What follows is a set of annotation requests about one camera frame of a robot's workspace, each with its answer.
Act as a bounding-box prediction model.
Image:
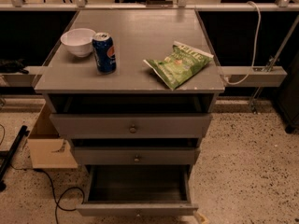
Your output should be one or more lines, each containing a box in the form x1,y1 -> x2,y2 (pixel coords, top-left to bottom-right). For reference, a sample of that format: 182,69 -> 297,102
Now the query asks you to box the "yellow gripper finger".
193,211 -> 209,224

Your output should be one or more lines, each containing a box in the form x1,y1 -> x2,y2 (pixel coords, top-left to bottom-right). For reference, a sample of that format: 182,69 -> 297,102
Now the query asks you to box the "grey bottom drawer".
77,165 -> 198,217

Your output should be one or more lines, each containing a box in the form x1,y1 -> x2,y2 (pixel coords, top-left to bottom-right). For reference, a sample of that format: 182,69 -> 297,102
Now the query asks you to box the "grey drawer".
73,147 -> 200,165
50,114 -> 211,139
77,165 -> 198,217

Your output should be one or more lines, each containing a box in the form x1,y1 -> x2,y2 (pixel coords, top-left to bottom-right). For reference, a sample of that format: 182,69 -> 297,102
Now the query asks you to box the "grey middle drawer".
73,147 -> 200,165

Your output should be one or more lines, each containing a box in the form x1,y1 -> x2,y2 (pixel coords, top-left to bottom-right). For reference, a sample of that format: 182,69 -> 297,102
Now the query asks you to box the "grey drawer cabinet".
29,9 -> 224,168

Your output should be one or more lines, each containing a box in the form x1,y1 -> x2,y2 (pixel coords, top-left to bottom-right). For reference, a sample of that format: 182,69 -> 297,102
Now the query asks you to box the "grey top drawer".
50,114 -> 211,139

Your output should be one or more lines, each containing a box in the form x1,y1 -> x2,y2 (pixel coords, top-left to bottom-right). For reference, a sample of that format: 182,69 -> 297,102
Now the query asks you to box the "green chip bag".
144,41 -> 213,91

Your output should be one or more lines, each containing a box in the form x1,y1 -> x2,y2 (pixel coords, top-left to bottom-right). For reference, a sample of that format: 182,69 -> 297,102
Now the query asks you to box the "cardboard box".
27,105 -> 78,169

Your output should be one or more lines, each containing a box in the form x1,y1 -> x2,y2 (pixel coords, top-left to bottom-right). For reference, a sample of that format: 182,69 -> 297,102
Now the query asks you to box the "blue pepsi can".
92,32 -> 116,74

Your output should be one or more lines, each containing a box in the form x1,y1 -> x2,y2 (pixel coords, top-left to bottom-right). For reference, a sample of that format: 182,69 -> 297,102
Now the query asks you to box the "black stand leg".
0,125 -> 29,192

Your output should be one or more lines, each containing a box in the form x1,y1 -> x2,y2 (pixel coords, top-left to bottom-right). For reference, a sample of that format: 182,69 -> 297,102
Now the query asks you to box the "white bowl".
60,28 -> 95,58

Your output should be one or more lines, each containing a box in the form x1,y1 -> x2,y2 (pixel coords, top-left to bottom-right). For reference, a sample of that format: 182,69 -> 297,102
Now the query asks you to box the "white hanging cable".
222,0 -> 262,86

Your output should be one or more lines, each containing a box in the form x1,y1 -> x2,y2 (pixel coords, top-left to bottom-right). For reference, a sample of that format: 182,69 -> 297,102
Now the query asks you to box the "grey metal rail frame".
0,0 -> 299,114

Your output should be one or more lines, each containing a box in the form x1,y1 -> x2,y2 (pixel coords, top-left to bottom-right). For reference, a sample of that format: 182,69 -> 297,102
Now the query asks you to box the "black floor cable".
8,163 -> 86,224

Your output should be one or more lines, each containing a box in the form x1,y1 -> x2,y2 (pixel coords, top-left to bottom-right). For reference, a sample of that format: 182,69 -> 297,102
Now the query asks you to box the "black object on rail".
0,59 -> 28,74

